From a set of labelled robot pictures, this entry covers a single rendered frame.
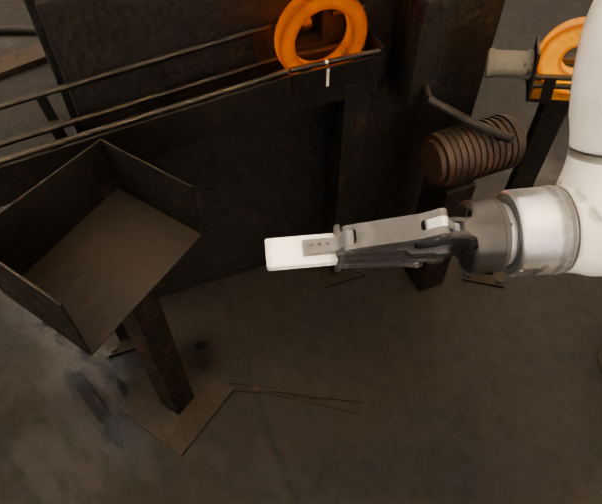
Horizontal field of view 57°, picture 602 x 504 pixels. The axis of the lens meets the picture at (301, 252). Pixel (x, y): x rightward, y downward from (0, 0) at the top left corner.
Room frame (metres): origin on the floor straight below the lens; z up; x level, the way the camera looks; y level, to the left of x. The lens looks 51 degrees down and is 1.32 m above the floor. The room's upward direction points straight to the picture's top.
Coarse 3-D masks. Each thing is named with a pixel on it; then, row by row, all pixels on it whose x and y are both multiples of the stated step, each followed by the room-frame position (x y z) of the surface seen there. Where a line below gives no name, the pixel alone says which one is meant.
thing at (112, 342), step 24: (360, 96) 0.97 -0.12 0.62; (336, 120) 0.99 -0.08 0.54; (360, 120) 0.98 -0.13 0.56; (336, 144) 0.99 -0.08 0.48; (360, 144) 0.98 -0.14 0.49; (336, 168) 0.98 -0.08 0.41; (360, 168) 0.98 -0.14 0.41; (336, 192) 0.97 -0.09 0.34; (336, 216) 0.96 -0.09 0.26; (120, 336) 0.74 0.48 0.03
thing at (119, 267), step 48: (96, 144) 0.71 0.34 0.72; (48, 192) 0.62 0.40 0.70; (96, 192) 0.68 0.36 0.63; (144, 192) 0.67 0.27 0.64; (192, 192) 0.61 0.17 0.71; (0, 240) 0.54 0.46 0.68; (48, 240) 0.59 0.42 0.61; (96, 240) 0.60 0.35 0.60; (144, 240) 0.60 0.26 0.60; (192, 240) 0.59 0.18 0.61; (0, 288) 0.50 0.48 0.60; (48, 288) 0.51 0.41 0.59; (96, 288) 0.50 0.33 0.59; (144, 288) 0.50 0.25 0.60; (96, 336) 0.42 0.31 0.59; (144, 336) 0.53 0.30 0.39; (144, 384) 0.61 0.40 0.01; (192, 384) 0.61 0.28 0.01; (192, 432) 0.49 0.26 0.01
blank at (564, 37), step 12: (564, 24) 1.00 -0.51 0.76; (576, 24) 0.98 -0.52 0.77; (552, 36) 0.99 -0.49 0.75; (564, 36) 0.98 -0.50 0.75; (576, 36) 0.98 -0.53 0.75; (540, 48) 1.00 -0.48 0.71; (552, 48) 0.99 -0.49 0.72; (564, 48) 0.98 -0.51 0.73; (540, 60) 0.99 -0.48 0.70; (552, 60) 0.98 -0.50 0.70; (540, 72) 0.99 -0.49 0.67; (552, 72) 0.98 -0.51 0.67; (564, 72) 0.98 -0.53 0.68
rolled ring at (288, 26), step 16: (304, 0) 0.96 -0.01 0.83; (320, 0) 0.97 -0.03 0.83; (336, 0) 0.98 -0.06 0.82; (352, 0) 0.99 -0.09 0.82; (288, 16) 0.95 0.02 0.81; (304, 16) 0.95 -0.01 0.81; (352, 16) 0.99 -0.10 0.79; (288, 32) 0.94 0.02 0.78; (352, 32) 0.99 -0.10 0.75; (288, 48) 0.94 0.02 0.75; (352, 48) 0.99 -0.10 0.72; (288, 64) 0.94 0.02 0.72
